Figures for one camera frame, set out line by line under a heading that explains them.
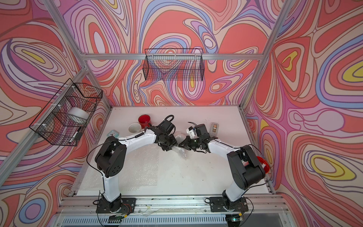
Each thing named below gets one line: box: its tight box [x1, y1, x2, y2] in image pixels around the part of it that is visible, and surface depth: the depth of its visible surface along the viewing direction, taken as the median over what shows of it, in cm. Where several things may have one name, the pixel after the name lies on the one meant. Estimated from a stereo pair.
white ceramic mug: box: [128, 122, 142, 134], surface depth 100 cm
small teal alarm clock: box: [106, 129, 120, 139], surface depth 103 cm
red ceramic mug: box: [138, 114, 152, 129], surface depth 104 cm
